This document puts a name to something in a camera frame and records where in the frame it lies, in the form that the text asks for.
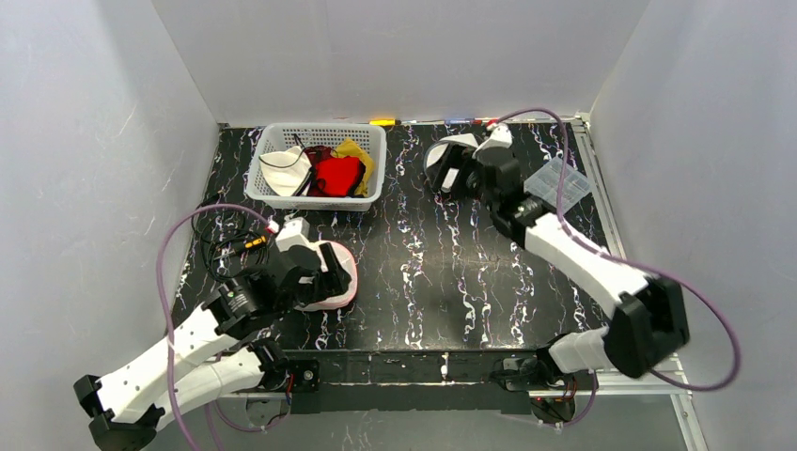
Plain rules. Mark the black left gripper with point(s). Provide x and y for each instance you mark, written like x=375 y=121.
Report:
x=333 y=277

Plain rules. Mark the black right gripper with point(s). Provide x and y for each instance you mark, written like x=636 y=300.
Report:
x=461 y=171

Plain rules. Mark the white pink-trim laundry bag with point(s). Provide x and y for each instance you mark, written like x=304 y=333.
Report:
x=334 y=285

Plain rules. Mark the bright red bra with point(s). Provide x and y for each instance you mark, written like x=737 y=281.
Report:
x=338 y=177

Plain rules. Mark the black bra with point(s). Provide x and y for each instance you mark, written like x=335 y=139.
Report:
x=288 y=173

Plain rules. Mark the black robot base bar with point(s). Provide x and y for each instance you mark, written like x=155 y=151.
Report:
x=508 y=382

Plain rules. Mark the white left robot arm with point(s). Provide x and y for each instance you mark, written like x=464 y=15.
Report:
x=214 y=352

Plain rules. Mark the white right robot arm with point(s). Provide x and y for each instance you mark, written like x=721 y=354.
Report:
x=647 y=318

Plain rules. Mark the dark red bra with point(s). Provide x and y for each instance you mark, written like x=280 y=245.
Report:
x=317 y=154

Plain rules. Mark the yellow bra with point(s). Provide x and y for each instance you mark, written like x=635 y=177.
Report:
x=349 y=148

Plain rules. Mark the white plastic basket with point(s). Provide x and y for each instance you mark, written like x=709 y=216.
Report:
x=280 y=136

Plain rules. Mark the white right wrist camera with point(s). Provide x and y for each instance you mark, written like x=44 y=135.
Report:
x=499 y=137

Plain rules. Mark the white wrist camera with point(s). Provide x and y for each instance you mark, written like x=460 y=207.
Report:
x=292 y=232
x=499 y=137

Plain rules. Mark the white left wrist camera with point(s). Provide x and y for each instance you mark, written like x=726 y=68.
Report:
x=292 y=232

